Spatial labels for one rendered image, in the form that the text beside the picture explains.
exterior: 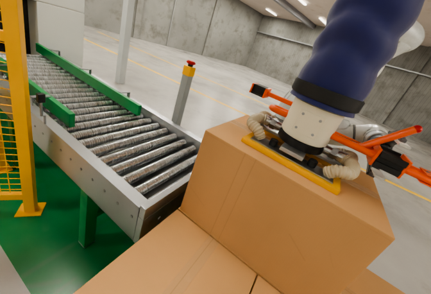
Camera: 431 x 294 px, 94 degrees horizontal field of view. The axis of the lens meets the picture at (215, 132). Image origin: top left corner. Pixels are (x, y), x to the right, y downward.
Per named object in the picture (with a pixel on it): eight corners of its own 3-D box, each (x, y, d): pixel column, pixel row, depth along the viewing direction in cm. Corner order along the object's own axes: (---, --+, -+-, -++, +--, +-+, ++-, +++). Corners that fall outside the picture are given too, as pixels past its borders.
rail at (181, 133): (45, 65, 223) (45, 48, 216) (51, 66, 228) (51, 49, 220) (212, 177, 138) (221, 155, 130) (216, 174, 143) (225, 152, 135)
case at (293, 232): (179, 208, 88) (204, 129, 72) (222, 173, 121) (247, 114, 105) (315, 318, 65) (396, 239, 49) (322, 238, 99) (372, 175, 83)
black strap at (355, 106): (284, 87, 64) (290, 75, 62) (297, 86, 83) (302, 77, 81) (360, 119, 55) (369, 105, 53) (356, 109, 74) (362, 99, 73)
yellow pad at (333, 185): (240, 141, 73) (245, 129, 71) (250, 135, 81) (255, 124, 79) (337, 196, 59) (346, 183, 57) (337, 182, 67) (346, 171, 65)
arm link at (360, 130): (390, 153, 83) (352, 149, 90) (382, 144, 96) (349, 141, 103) (394, 128, 81) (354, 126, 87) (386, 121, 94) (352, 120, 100)
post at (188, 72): (158, 169, 190) (183, 64, 150) (163, 167, 196) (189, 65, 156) (163, 173, 188) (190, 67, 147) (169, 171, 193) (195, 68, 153)
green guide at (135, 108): (35, 51, 210) (35, 42, 207) (47, 52, 219) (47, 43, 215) (136, 115, 151) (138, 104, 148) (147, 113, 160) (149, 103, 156)
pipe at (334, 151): (245, 131, 73) (251, 117, 70) (267, 121, 93) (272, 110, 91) (344, 184, 59) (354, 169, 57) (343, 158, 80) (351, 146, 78)
